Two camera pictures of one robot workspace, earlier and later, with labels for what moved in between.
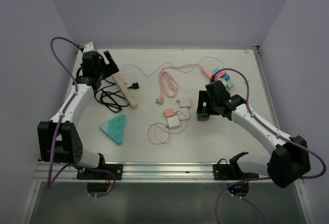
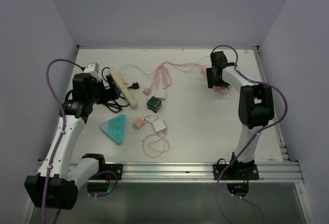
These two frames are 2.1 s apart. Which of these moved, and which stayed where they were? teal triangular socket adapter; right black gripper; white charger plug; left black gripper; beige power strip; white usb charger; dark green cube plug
Moved: white usb charger; left black gripper; white charger plug; dark green cube plug; right black gripper
Stayed: teal triangular socket adapter; beige power strip
